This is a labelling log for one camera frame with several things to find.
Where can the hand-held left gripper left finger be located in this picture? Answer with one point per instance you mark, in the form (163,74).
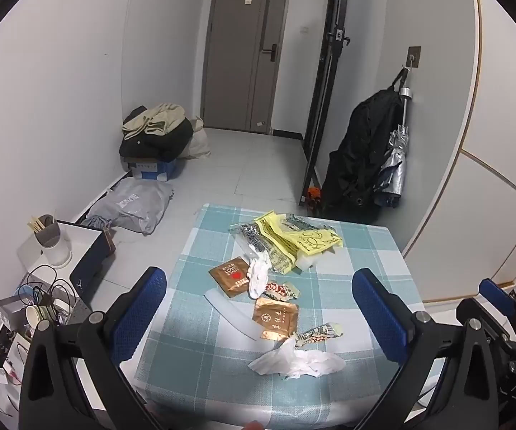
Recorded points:
(141,304)

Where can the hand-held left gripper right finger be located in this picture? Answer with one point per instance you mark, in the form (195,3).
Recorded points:
(379,313)

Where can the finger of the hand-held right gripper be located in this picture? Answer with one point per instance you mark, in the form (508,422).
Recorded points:
(494,290)

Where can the black white snack wrapper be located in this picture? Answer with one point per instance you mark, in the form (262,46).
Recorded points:
(318,335)

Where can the white plastic piece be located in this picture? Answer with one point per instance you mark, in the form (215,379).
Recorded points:
(307,262)

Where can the brown packet red heart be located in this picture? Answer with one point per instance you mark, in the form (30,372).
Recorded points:
(228,277)

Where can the white plastic strip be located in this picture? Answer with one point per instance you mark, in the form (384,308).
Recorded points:
(233,318)

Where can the large white tissue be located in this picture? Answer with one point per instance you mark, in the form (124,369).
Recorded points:
(298,362)

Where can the red white snack wrapper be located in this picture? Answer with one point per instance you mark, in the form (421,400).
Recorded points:
(280,290)

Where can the brown patterned packet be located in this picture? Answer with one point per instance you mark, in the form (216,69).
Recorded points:
(275,318)

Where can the yellow plastic bag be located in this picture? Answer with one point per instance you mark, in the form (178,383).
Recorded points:
(302,239)

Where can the white twisted wrapper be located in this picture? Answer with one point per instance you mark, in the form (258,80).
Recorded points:
(258,275)

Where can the checked tablecloth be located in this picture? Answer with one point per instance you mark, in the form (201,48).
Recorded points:
(356,255)

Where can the brown paper bag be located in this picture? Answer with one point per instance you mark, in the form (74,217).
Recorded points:
(108,239)

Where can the grey fringed cloth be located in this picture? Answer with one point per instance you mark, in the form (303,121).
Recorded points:
(94,222)

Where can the grey plastic mailing bag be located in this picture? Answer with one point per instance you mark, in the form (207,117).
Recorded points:
(132,204)

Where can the stack of paper cups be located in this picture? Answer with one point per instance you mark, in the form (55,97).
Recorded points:
(38,316)

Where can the white cup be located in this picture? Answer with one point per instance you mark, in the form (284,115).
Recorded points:
(54,246)

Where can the bundle of wooden chopsticks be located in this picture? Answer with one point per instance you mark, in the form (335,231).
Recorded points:
(38,225)

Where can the orange item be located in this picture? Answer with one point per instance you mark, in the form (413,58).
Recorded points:
(314,193)

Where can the blue shoe box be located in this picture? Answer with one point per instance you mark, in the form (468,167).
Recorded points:
(163,169)

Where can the silver folding umbrella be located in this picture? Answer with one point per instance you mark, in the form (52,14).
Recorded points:
(394,174)

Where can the black jacket on hook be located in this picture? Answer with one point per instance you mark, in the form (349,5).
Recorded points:
(361,156)

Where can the white tote bag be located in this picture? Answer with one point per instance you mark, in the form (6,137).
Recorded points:
(197,141)

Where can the beige cloth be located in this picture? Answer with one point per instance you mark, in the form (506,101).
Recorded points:
(154,121)

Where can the grey door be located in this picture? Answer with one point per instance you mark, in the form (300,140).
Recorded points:
(240,53)

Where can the black sliding door frame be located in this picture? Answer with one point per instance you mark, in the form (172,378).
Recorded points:
(325,98)

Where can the metal wall hook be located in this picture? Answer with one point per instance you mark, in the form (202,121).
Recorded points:
(412,57)

